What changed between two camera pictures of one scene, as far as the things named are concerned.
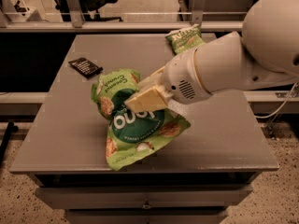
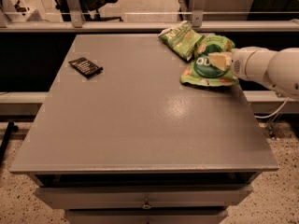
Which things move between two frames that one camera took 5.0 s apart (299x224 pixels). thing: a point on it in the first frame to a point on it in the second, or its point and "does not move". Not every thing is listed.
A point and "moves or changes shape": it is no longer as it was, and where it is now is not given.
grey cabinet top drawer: (140, 196) does not move
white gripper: (181, 77) to (239, 63)
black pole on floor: (6, 139) does not move
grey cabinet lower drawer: (147, 216) does not move
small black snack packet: (85, 67) does not move
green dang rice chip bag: (131, 135) moves or changes shape
